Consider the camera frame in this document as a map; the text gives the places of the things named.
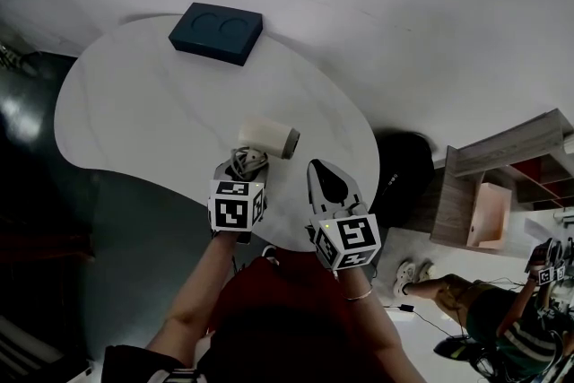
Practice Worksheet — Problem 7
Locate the thin wrist bracelet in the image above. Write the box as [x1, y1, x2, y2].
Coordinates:
[342, 285, 376, 302]

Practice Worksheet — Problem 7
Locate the pink storage box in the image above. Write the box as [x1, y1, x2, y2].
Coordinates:
[465, 182, 514, 250]

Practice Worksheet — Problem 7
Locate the dark blue box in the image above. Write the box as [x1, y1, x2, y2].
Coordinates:
[168, 2, 265, 68]

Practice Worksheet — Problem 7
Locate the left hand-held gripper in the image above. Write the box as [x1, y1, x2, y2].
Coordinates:
[206, 156, 271, 245]

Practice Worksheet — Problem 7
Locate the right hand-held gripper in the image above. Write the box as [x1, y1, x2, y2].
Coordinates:
[305, 159, 383, 273]

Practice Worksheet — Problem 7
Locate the person's right forearm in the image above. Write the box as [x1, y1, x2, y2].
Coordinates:
[335, 267, 428, 383]

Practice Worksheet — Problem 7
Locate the white table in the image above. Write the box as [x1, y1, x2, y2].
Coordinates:
[53, 13, 382, 256]

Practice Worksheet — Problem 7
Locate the black cable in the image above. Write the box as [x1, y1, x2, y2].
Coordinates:
[385, 304, 470, 340]

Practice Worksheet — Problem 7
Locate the black glossy device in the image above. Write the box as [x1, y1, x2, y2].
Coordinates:
[432, 335, 479, 361]

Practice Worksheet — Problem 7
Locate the wooden shelf cabinet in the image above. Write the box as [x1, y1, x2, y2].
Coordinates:
[429, 108, 574, 257]

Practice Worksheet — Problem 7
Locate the white hair dryer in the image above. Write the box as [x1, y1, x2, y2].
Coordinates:
[228, 116, 302, 181]

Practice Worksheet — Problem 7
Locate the black round stool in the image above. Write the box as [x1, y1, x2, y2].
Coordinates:
[370, 131, 437, 233]

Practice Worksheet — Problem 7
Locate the person's left forearm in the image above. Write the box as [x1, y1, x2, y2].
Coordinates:
[143, 232, 253, 356]

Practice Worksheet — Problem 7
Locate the person's red top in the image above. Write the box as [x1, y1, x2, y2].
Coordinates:
[195, 247, 407, 383]

